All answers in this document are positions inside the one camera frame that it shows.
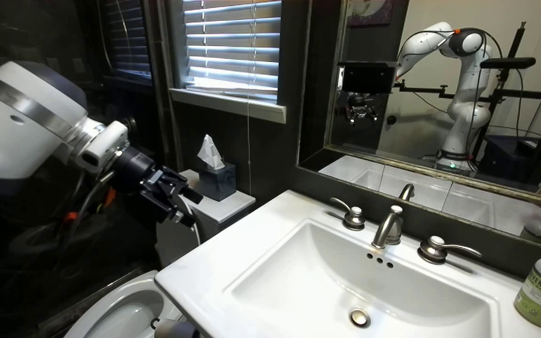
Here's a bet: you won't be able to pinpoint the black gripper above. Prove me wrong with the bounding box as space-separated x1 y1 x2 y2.
114 146 204 229

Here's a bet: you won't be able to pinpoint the chrome tap handle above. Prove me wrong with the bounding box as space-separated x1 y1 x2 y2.
417 234 482 264
328 195 366 230

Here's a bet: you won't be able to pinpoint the dark teal tissue box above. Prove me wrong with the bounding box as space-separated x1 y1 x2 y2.
195 161 238 202

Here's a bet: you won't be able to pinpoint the white tissue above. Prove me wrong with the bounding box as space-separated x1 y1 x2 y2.
195 133 227 172

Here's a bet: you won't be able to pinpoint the white window sill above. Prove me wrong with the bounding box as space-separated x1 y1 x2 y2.
167 86 289 125

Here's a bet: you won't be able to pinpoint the dark glass shower door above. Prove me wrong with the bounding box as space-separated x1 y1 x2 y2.
0 0 159 338

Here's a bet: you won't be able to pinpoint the white window blinds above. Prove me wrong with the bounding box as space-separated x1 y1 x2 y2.
180 0 283 105

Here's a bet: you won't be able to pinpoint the chrome faucet spout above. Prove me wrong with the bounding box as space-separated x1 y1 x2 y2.
370 202 405 249

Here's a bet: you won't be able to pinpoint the chrome sink drain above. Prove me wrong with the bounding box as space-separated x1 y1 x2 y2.
347 307 372 330

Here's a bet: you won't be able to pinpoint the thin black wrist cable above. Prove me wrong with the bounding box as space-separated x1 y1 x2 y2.
62 169 122 229

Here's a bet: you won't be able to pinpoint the white pedestal sink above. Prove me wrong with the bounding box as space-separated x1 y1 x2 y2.
154 187 541 338

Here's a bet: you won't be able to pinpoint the framed wall mirror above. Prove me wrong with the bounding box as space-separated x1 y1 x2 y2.
295 0 541 208

